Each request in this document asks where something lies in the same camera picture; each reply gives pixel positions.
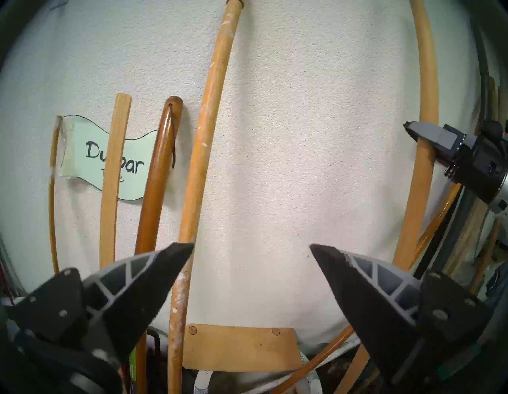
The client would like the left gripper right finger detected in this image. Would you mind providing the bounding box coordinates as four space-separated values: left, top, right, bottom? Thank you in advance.
310 244 493 382

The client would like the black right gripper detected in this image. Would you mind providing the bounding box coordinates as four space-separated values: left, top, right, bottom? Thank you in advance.
404 120 508 203

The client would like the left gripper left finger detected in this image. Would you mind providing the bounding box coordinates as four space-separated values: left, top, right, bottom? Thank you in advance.
8 242 195 360

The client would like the plain light wooden dowel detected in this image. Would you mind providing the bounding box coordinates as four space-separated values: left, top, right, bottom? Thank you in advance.
335 0 439 394

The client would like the paint-speckled pole with threaded tip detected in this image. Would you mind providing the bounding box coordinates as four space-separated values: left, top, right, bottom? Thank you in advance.
167 0 243 394

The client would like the flat thin wooden slat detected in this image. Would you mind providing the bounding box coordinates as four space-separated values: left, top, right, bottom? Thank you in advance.
99 94 132 268

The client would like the dark brown stick with loop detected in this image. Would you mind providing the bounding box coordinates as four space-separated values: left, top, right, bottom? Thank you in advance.
135 96 184 394

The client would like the thin wooden sign stick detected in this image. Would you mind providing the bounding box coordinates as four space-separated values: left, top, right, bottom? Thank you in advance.
48 115 64 274

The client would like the flat wooden board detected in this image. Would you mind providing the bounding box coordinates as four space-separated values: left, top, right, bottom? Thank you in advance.
183 324 304 373

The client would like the pale green Dunbar sign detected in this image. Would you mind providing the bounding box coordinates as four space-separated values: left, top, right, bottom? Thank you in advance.
59 115 159 201

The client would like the grey handle with dark grip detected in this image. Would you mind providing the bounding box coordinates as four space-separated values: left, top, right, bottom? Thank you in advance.
413 22 493 278

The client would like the glossy orange rake handle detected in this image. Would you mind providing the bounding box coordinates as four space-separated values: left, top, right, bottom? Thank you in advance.
274 183 463 394

